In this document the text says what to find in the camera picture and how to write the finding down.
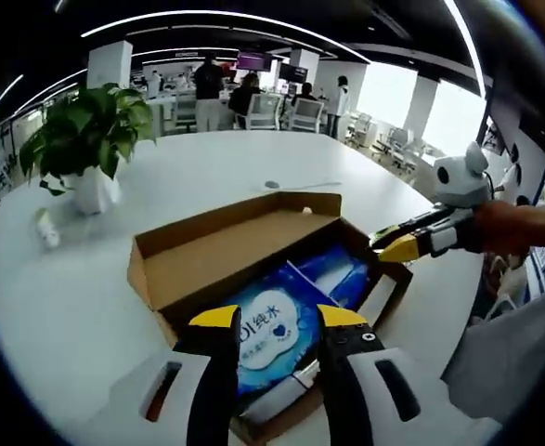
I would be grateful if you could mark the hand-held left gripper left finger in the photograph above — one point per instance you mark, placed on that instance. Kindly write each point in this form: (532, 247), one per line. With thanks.
(128, 418)

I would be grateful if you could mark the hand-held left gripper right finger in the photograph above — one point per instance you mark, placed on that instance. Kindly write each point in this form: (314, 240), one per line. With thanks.
(420, 409)

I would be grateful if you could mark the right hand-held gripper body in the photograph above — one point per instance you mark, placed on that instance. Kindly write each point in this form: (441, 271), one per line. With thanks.
(462, 183)

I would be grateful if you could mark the blue soft wet wipes packet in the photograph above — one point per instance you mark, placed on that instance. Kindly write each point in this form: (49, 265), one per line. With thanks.
(272, 334)

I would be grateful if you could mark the brown cardboard shoe box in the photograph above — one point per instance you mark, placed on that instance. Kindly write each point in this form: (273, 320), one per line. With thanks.
(207, 260)

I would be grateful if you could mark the person's right hand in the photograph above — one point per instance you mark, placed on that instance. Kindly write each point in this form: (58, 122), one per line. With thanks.
(502, 227)

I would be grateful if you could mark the white tote bag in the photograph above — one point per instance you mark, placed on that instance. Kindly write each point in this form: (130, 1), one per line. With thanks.
(506, 288)

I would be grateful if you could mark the grey fabric chair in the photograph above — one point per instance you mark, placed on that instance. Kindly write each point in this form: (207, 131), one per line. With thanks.
(509, 353)

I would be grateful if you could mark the white table power strip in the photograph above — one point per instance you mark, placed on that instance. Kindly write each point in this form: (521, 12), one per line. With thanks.
(309, 186)

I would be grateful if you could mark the white mesh office chair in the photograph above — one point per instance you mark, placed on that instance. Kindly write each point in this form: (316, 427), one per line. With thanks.
(265, 111)
(307, 116)

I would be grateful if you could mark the dark monitor screen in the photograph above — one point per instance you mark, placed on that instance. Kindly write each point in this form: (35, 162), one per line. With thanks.
(293, 72)

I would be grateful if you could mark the white patterned paper cup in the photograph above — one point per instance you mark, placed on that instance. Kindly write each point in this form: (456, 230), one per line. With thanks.
(48, 230)

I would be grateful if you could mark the purple monitor screen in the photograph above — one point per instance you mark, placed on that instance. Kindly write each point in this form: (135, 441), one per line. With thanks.
(253, 61)

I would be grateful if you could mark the green potted plant white pot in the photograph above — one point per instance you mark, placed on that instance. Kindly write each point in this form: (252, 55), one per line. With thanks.
(86, 121)

